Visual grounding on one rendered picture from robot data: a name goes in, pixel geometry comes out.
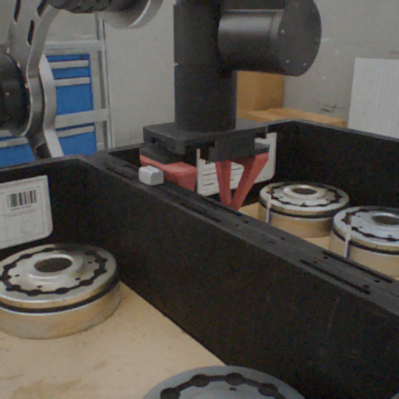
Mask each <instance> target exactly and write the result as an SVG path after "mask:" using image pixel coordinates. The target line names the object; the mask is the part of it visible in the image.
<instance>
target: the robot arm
mask: <svg viewBox="0 0 399 399"><path fill-rule="evenodd" d="M172 8H173V9H174V63H177V64H178V65H176V66H175V122H169V123H164V124H156V125H145V126H144V127H142V133H143V142H145V143H149V144H156V143H157V145H155V146H149V147H141V148H140V149H139V153H140V163H141V165H142V166H144V167H146V166H149V165H150V166H153V167H155V168H158V169H160V170H161V171H162V172H163V173H164V178H166V179H167V180H168V181H170V182H174V183H175V184H178V185H180V186H184V187H186V188H187V189H191V191H193V192H194V189H195V184H196V176H197V168H196V167H193V166H191V165H188V164H185V163H183V162H182V155H181V154H185V152H186V151H190V150H196V149H199V158H200V159H203V161H207V162H210V163H215V168H216V173H217V183H218V188H219V193H220V198H221V203H223V204H224V205H226V206H228V207H232V208H234V209H236V210H239V208H240V206H241V205H242V204H243V202H244V199H245V197H246V195H247V193H248V191H249V189H250V188H252V185H253V184H254V182H255V181H256V179H257V177H258V175H259V174H260V172H262V170H263V168H264V166H265V165H266V163H267V162H268V160H269V146H268V145H266V144H262V143H257V142H255V138H261V139H266V138H267V125H266V124H263V123H258V122H252V120H248V119H244V118H238V117H237V89H238V71H244V72H260V73H269V74H277V75H285V76H293V77H298V76H300V75H302V74H304V73H306V72H307V71H308V70H309V69H310V67H311V65H312V64H313V63H314V61H315V60H316V56H317V54H318V51H319V47H320V40H321V39H322V21H321V15H320V11H319V10H318V8H317V6H316V3H315V2H314V1H313V0H176V5H172ZM232 162H233V163H236V164H240V165H242V166H243V167H244V171H243V173H242V175H241V177H240V179H239V183H238V186H237V188H236V191H235V194H234V197H233V200H232V202H231V191H230V179H231V167H232Z"/></svg>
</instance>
